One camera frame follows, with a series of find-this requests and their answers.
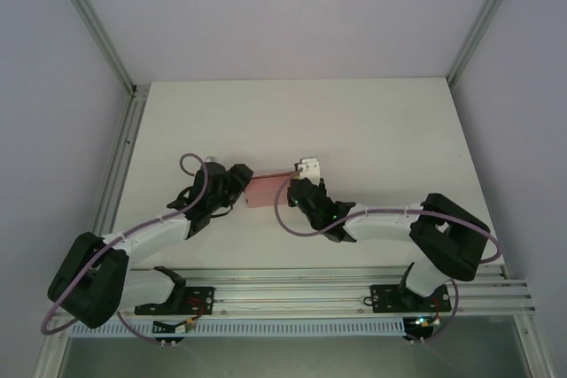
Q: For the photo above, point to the pink cloth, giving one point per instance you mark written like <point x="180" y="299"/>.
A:
<point x="266" y="194"/>

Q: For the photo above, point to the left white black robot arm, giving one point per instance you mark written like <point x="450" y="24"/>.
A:
<point x="150" y="234"/>

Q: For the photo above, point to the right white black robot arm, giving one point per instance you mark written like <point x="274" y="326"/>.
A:
<point x="381" y="223"/>

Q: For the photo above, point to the small connector board green light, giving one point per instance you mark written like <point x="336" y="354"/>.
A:
<point x="423" y="321"/>

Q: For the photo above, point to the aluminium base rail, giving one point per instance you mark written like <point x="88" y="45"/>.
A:
<point x="288" y="294"/>

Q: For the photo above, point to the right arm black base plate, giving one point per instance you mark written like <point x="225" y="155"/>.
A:
<point x="385" y="298"/>

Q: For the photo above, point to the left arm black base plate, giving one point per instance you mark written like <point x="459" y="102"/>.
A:
<point x="201" y="298"/>

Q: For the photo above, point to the aluminium side rail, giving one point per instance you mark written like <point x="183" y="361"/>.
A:
<point x="126" y="130"/>

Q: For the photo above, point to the aluminium frame post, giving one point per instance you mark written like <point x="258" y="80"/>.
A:
<point x="95" y="28"/>
<point x="485" y="24"/>

